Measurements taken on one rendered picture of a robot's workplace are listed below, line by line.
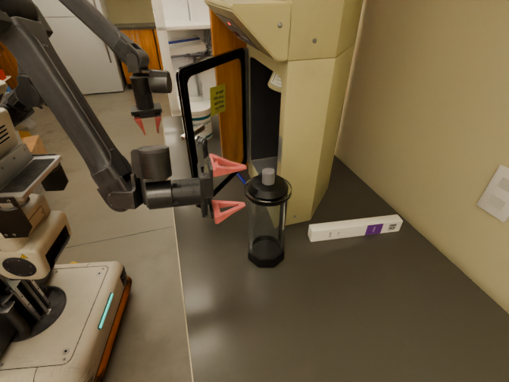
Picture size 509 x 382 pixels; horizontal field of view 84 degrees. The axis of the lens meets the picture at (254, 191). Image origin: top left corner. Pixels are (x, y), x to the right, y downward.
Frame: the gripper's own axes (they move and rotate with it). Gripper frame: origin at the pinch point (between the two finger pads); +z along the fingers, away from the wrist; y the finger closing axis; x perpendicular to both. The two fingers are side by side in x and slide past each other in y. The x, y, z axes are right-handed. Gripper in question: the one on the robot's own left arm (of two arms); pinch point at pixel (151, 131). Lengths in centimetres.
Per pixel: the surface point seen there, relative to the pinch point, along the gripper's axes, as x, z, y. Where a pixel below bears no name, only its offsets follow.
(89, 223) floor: 96, 111, -61
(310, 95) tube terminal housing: -48, -24, 36
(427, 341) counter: -90, 15, 45
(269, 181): -58, -10, 22
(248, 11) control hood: -47, -40, 21
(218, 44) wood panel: -10.5, -29.4, 24.7
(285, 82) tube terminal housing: -47, -27, 30
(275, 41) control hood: -48, -35, 27
